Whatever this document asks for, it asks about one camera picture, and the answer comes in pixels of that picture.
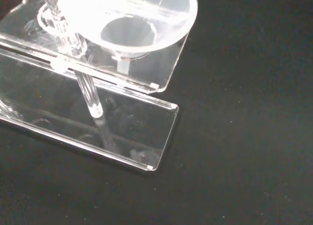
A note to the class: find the clear acrylic funnel stand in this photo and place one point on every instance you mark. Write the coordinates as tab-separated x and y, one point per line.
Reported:
134	127

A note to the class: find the black bench cloth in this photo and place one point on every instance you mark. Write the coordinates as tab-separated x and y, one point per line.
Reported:
244	137

